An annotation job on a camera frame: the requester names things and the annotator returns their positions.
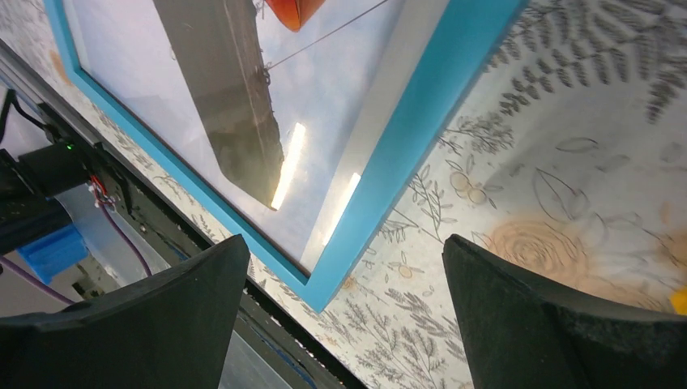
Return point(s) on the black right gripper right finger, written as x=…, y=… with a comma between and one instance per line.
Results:
x=523, y=330

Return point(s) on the yellow handled screwdriver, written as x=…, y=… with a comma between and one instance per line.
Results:
x=678, y=301

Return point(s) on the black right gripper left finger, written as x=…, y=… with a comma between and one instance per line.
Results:
x=169, y=330

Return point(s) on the floral tablecloth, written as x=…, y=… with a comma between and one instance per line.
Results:
x=568, y=157

